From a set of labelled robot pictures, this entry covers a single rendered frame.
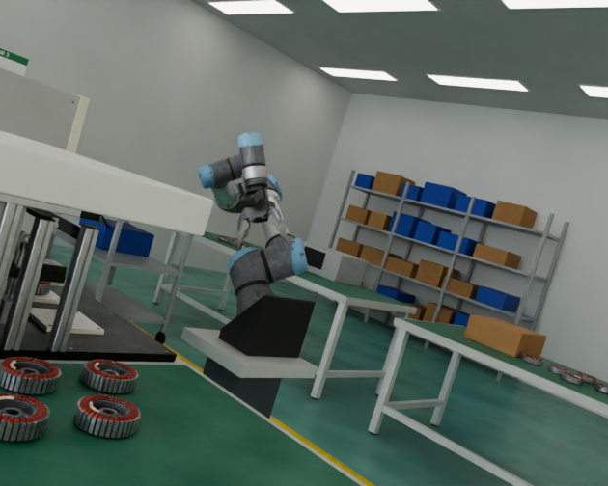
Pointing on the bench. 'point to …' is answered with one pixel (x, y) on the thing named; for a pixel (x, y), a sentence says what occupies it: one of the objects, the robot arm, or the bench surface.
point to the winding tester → (30, 108)
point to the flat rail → (63, 223)
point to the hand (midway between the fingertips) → (262, 245)
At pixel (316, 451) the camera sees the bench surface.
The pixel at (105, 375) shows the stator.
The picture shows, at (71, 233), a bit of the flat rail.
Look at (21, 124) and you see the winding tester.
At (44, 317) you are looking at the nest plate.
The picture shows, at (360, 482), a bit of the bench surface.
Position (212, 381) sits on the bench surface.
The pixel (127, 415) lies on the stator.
